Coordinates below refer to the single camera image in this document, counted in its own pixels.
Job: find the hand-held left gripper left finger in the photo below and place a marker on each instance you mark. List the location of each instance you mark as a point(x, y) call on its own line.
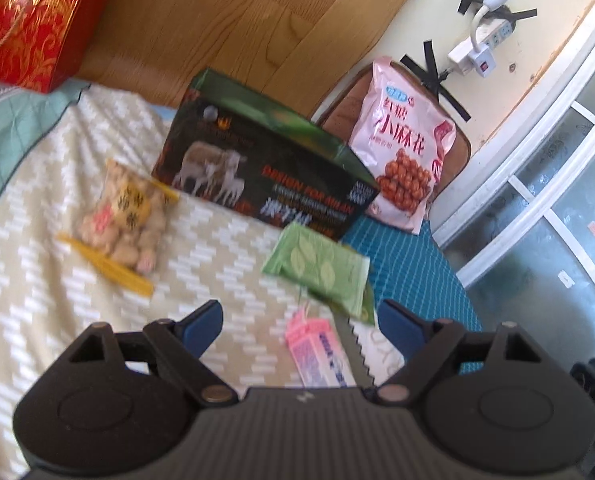
point(202, 327)

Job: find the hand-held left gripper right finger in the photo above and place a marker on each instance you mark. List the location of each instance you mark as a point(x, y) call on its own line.
point(402, 325)

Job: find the small dark green packet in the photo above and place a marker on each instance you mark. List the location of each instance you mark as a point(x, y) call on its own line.
point(366, 307)

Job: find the pink candy box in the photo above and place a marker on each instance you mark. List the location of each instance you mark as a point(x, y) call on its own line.
point(320, 355)

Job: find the light green leaf packet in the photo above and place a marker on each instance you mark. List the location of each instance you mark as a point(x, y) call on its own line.
point(317, 260)

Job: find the yellow edged snack packet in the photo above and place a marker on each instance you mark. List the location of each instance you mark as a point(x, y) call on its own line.
point(122, 220)

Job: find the black sheep print box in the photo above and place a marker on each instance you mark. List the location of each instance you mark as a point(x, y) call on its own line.
point(257, 180)

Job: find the blue checkered cloth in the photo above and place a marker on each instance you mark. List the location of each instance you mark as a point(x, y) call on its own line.
point(417, 270)

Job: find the large pink snack bag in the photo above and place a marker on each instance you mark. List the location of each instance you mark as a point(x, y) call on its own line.
point(402, 150)

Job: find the patterned bedsheet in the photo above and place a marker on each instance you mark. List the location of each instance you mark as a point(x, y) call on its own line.
point(77, 170)

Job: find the brown seat cushion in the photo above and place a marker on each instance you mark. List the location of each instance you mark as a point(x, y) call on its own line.
point(345, 110)

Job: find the white power strip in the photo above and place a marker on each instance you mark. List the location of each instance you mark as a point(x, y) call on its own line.
point(482, 50)

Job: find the wooden headboard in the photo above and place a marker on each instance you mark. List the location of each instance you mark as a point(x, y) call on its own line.
point(227, 25)

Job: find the red gift box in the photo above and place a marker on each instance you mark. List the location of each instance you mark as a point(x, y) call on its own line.
point(32, 25)

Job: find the white window frame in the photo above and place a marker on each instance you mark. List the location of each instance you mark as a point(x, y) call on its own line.
point(552, 125)

